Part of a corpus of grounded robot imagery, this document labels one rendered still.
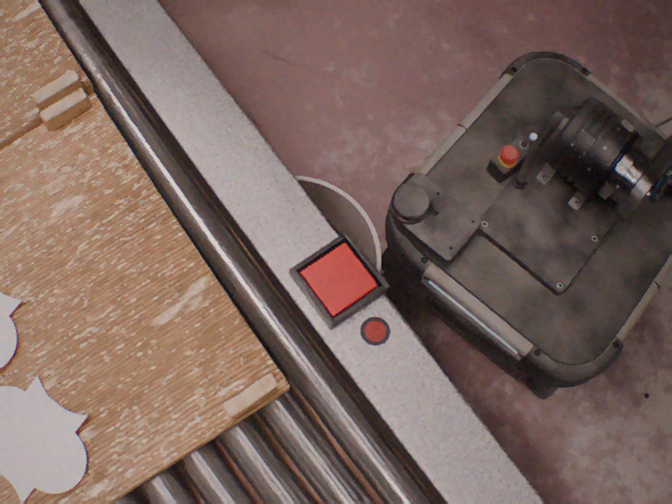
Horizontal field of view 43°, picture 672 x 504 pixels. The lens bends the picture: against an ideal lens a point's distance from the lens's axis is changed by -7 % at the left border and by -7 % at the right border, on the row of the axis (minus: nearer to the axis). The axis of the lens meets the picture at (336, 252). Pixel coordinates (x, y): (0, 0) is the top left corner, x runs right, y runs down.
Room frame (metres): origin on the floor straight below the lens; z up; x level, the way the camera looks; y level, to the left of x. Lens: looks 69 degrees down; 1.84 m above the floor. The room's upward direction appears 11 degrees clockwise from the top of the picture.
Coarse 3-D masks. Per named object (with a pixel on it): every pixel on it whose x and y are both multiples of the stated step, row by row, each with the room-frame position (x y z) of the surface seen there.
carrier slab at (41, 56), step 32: (0, 0) 0.59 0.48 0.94; (32, 0) 0.59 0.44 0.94; (0, 32) 0.54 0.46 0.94; (32, 32) 0.55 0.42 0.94; (0, 64) 0.49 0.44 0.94; (32, 64) 0.50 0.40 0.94; (64, 64) 0.51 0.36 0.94; (0, 96) 0.45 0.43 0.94; (0, 128) 0.41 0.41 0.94; (32, 128) 0.42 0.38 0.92
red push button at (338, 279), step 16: (336, 256) 0.34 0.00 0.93; (352, 256) 0.34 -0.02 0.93; (304, 272) 0.31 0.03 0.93; (320, 272) 0.32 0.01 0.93; (336, 272) 0.32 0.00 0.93; (352, 272) 0.32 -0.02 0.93; (368, 272) 0.33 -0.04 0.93; (320, 288) 0.30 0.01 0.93; (336, 288) 0.30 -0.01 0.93; (352, 288) 0.31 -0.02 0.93; (368, 288) 0.31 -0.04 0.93; (336, 304) 0.29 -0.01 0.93; (352, 304) 0.29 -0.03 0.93
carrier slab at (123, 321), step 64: (64, 128) 0.42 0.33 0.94; (0, 192) 0.33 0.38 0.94; (64, 192) 0.35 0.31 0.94; (128, 192) 0.36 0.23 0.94; (0, 256) 0.26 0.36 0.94; (64, 256) 0.27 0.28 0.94; (128, 256) 0.29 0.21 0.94; (192, 256) 0.30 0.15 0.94; (64, 320) 0.21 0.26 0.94; (128, 320) 0.22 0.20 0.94; (192, 320) 0.24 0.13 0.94; (0, 384) 0.12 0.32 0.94; (64, 384) 0.14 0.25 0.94; (128, 384) 0.16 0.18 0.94; (192, 384) 0.17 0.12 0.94; (128, 448) 0.09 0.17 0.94; (192, 448) 0.11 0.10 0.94
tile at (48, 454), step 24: (0, 408) 0.10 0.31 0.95; (24, 408) 0.10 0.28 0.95; (48, 408) 0.11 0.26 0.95; (0, 432) 0.07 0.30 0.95; (24, 432) 0.08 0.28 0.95; (48, 432) 0.08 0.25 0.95; (72, 432) 0.09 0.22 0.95; (0, 456) 0.05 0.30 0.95; (24, 456) 0.05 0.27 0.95; (48, 456) 0.06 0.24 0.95; (72, 456) 0.07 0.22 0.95; (24, 480) 0.03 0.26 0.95; (48, 480) 0.04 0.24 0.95; (72, 480) 0.04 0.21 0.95
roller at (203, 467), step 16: (208, 448) 0.11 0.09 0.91; (192, 464) 0.09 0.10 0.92; (208, 464) 0.09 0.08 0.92; (224, 464) 0.10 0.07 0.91; (192, 480) 0.08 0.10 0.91; (208, 480) 0.08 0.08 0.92; (224, 480) 0.08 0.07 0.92; (208, 496) 0.06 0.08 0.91; (224, 496) 0.07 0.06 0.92; (240, 496) 0.07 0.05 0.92
